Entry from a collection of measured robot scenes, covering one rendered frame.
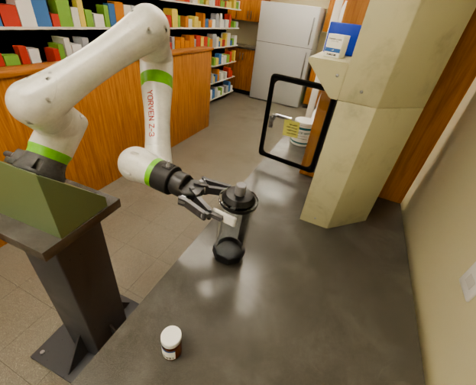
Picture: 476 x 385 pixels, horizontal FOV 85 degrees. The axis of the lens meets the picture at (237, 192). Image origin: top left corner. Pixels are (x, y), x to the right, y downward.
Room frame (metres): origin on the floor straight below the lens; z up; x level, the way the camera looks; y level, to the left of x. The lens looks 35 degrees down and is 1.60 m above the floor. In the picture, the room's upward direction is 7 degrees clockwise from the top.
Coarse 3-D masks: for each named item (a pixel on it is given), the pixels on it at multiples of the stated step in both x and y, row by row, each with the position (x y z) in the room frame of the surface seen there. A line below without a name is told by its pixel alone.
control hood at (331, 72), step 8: (312, 56) 0.87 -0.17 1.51; (320, 56) 0.90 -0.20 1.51; (312, 64) 0.84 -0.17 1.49; (320, 64) 0.83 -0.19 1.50; (328, 64) 0.83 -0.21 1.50; (336, 64) 0.82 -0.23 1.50; (344, 64) 0.81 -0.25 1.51; (320, 72) 0.83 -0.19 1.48; (328, 72) 0.83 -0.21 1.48; (336, 72) 0.82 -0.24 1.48; (344, 72) 0.81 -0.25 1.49; (320, 80) 0.83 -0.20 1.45; (328, 80) 0.82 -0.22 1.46; (336, 80) 0.82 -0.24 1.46; (328, 88) 0.82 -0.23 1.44; (336, 88) 0.81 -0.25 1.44; (336, 96) 0.81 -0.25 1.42
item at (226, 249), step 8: (256, 200) 0.57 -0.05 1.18; (232, 208) 0.52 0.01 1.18; (248, 208) 0.53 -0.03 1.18; (240, 216) 0.52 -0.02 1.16; (248, 216) 0.54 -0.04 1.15; (224, 224) 0.53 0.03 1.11; (240, 224) 0.52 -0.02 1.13; (248, 224) 0.55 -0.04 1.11; (224, 232) 0.53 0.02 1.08; (232, 232) 0.52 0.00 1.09; (240, 232) 0.53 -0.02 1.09; (216, 240) 0.55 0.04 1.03; (224, 240) 0.53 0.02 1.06; (232, 240) 0.52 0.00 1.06; (240, 240) 0.53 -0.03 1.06; (216, 248) 0.54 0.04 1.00; (224, 248) 0.53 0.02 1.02; (232, 248) 0.52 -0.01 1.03; (240, 248) 0.54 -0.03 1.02; (224, 256) 0.53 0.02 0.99; (232, 256) 0.53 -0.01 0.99
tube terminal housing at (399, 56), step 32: (384, 0) 0.80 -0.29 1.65; (416, 0) 0.77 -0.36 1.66; (448, 0) 0.81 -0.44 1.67; (384, 32) 0.79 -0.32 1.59; (416, 32) 0.78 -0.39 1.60; (448, 32) 0.83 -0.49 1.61; (352, 64) 0.81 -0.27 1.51; (384, 64) 0.78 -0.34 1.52; (416, 64) 0.80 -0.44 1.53; (352, 96) 0.80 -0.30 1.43; (384, 96) 0.78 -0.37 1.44; (416, 96) 0.83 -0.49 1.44; (352, 128) 0.79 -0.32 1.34; (384, 128) 0.80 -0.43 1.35; (320, 160) 0.81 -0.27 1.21; (352, 160) 0.77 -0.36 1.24; (384, 160) 0.83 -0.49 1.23; (320, 192) 0.79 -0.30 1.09; (352, 192) 0.79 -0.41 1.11; (320, 224) 0.78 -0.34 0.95
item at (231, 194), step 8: (240, 184) 0.57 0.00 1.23; (224, 192) 0.57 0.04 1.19; (232, 192) 0.56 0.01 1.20; (240, 192) 0.55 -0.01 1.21; (248, 192) 0.58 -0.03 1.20; (224, 200) 0.54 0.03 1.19; (232, 200) 0.53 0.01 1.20; (240, 200) 0.54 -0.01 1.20; (248, 200) 0.54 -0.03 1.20; (240, 208) 0.52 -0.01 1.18
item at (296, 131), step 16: (288, 96) 1.20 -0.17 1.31; (304, 96) 1.17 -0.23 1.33; (320, 96) 1.13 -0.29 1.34; (272, 112) 1.23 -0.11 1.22; (288, 112) 1.19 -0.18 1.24; (304, 112) 1.16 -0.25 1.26; (320, 112) 1.13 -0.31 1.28; (272, 128) 1.22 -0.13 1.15; (288, 128) 1.18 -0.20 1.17; (304, 128) 1.15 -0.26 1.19; (320, 128) 1.12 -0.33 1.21; (272, 144) 1.21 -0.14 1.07; (288, 144) 1.18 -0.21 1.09; (304, 144) 1.14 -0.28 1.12; (304, 160) 1.13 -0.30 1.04
